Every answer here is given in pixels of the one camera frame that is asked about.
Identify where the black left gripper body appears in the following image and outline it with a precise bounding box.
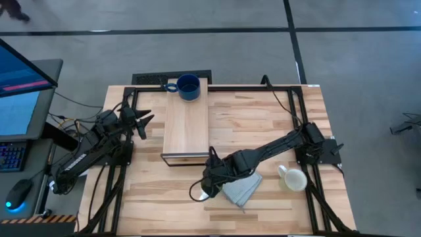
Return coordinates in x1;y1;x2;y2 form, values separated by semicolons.
116;104;139;133

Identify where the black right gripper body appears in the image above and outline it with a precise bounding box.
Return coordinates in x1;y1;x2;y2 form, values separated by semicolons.
201;159;233;199

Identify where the dark blue mug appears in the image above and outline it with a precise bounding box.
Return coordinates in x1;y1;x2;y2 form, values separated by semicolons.
164;73;201;102

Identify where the cream white mug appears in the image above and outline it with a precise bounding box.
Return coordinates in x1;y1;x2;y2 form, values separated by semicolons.
278;164;309;193

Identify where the light wooden shelf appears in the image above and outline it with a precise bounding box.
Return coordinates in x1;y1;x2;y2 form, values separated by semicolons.
160;77;211;167

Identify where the grey folded cloth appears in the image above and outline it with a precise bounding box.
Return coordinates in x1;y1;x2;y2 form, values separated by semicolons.
222;171;263;215

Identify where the black desk support bar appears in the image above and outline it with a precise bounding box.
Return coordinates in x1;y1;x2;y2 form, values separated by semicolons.
41;121;80;152

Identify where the grey computer desk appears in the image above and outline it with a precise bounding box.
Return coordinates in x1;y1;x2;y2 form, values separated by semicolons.
0;138;55;221

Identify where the grey-framed monitor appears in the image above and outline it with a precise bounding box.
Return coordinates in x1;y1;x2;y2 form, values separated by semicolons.
0;59;64;142

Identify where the black-framed monitor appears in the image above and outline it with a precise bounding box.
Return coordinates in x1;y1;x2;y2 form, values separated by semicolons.
0;38;59;99

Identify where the backlit black keyboard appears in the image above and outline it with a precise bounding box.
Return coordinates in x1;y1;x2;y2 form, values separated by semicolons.
0;141;28;172

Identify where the black computer mouse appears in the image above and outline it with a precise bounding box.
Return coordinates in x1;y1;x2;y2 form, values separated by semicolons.
5;178;34;211

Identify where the yellow-black hazard tape strip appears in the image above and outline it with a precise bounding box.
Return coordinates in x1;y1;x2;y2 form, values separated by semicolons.
0;214;77;224

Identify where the person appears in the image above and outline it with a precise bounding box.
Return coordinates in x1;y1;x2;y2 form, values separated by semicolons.
0;0;31;23

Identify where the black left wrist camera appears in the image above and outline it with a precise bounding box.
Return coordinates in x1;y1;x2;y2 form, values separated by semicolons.
120;105;136;121

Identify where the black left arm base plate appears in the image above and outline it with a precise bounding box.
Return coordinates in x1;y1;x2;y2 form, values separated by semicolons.
86;141;134;167

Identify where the yellow cable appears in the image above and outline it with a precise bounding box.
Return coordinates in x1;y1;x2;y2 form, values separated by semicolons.
58;117;82;131

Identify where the black aluminium table frame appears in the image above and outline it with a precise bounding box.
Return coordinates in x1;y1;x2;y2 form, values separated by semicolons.
74;84;359;237

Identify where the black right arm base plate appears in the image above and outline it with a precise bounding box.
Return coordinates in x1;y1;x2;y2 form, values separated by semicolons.
295;138;343;165

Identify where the black floor equipment with cable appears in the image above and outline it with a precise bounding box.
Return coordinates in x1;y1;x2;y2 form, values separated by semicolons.
390;112;421;136

